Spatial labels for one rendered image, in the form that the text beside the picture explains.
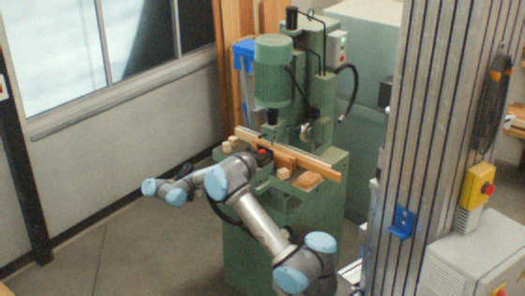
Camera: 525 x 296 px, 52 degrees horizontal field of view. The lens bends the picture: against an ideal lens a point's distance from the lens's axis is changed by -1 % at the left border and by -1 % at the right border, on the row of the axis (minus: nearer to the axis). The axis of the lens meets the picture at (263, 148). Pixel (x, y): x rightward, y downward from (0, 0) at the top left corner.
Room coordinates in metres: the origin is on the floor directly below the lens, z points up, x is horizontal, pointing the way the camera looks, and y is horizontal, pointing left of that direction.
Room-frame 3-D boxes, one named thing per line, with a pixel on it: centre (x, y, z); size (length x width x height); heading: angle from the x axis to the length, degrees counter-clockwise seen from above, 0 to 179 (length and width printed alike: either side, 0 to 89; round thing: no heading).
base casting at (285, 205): (2.48, -0.12, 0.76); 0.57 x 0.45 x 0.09; 141
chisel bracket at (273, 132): (2.39, -0.06, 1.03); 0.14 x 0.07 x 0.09; 141
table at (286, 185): (2.27, 0.00, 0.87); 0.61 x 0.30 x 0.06; 51
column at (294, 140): (2.61, -0.22, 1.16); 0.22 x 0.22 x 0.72; 51
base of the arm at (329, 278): (1.54, -0.21, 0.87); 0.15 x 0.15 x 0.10
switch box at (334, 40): (2.54, -0.35, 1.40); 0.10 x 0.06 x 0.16; 141
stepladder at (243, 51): (3.24, 0.04, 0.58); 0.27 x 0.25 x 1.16; 55
